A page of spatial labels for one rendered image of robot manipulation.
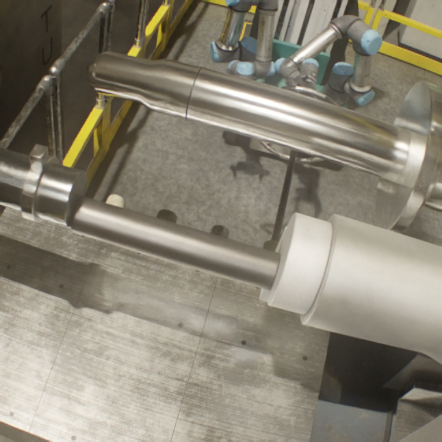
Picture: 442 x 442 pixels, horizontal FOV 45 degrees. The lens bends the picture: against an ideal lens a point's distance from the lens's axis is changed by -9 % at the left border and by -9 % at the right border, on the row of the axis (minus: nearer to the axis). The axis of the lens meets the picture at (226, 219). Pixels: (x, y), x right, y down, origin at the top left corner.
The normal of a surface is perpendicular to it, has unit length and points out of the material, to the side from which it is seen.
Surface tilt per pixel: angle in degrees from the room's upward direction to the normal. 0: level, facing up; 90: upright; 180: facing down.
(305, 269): 41
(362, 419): 0
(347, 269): 31
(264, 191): 0
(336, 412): 0
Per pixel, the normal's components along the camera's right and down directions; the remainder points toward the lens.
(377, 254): 0.13, -0.47
